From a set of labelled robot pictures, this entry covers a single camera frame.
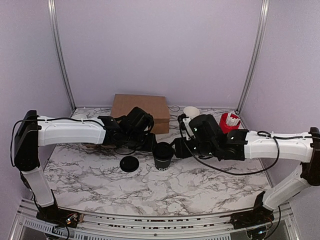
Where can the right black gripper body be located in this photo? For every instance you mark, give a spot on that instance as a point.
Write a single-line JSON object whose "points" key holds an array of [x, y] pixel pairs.
{"points": [[185, 152]]}

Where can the right aluminium frame post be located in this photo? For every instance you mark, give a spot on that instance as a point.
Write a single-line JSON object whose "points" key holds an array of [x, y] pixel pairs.
{"points": [[261, 29]]}

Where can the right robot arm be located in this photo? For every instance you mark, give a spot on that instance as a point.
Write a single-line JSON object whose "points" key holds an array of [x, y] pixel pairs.
{"points": [[205, 139]]}

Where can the orange and white bowl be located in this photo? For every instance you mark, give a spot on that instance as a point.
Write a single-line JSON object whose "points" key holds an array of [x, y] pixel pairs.
{"points": [[79, 117]]}

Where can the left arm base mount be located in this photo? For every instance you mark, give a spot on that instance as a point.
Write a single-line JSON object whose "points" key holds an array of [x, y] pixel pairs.
{"points": [[55, 215]]}

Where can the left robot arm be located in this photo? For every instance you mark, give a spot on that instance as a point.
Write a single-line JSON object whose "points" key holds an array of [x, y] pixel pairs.
{"points": [[133, 131]]}

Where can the stack of black cup lids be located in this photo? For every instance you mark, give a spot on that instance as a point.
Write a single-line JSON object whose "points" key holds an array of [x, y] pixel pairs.
{"points": [[129, 164]]}

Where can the stack of black paper cups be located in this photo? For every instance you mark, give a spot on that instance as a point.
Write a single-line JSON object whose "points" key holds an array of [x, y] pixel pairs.
{"points": [[191, 111]]}

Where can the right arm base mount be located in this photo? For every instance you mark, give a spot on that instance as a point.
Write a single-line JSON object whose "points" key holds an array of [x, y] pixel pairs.
{"points": [[256, 216]]}

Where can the brown pulp cup carrier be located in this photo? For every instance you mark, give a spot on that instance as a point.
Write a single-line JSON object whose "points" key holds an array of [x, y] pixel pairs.
{"points": [[98, 146]]}

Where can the front aluminium rail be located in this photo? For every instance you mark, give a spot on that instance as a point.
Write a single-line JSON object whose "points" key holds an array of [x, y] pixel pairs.
{"points": [[102, 226]]}

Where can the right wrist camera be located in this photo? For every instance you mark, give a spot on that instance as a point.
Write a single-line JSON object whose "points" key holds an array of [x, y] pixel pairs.
{"points": [[184, 121]]}

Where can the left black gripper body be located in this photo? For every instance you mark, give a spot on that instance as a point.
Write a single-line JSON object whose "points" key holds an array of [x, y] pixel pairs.
{"points": [[146, 146]]}

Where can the brown paper bag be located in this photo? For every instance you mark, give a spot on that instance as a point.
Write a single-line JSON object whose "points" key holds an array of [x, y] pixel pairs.
{"points": [[153, 105]]}

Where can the aluminium frame post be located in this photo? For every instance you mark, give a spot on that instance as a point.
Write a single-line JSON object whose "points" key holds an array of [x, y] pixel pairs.
{"points": [[59, 52], [261, 29]]}

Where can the left aluminium frame post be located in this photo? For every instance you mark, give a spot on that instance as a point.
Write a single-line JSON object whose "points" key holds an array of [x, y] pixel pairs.
{"points": [[59, 52]]}

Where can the single black paper cup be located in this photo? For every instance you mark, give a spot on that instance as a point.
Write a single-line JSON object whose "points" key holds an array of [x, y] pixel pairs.
{"points": [[162, 164]]}

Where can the red cup with sugar packets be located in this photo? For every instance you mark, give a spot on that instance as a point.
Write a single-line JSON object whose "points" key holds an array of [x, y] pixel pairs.
{"points": [[229, 122]]}

